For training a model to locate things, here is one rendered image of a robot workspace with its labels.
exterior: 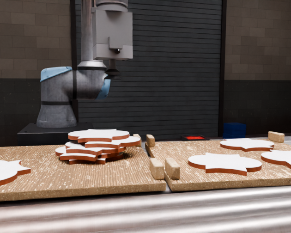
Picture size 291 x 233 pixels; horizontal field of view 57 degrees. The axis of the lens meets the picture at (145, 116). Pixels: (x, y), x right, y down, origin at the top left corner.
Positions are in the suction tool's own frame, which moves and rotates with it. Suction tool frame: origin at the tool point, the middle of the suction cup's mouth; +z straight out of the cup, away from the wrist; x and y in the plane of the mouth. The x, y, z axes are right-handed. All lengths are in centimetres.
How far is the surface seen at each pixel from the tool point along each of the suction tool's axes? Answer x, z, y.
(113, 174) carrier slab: -15.4, 18.5, -3.3
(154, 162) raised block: -18.5, 15.8, 3.9
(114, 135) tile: -2.4, 13.2, -0.1
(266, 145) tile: -8.2, 17.4, 39.5
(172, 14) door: 449, -142, 218
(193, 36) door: 445, -101, 265
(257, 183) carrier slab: -26.1, 19.3, 21.1
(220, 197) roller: -26.5, 20.6, 13.0
